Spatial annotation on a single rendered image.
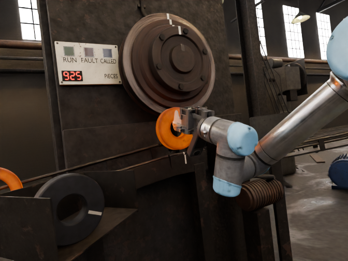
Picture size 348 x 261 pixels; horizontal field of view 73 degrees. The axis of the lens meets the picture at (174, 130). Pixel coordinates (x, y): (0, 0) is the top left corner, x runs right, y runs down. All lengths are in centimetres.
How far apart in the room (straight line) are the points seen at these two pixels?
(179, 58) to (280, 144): 56
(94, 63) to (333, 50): 91
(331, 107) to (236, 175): 26
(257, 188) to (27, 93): 657
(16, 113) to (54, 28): 600
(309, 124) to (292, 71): 850
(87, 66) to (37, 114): 600
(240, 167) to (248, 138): 8
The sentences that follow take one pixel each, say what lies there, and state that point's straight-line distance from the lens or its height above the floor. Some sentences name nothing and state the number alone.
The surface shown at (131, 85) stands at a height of 102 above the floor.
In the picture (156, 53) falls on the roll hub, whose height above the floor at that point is 113.
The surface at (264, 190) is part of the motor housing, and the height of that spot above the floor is 50.
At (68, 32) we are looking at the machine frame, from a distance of 119.
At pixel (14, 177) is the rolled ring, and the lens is 96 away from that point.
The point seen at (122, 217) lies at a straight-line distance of 68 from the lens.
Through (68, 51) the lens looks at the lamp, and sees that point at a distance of 113.
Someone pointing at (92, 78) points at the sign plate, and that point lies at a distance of 111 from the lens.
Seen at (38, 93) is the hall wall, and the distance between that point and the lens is 716.
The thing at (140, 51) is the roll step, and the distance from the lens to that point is 103.
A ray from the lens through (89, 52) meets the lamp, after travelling 114.
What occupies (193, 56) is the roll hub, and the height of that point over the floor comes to 112.
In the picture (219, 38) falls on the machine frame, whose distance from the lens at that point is 153.
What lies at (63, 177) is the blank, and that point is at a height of 75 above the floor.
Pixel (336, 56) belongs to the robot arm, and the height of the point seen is 91.
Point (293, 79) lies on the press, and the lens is 912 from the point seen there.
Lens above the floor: 82
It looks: level
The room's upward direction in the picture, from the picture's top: 7 degrees counter-clockwise
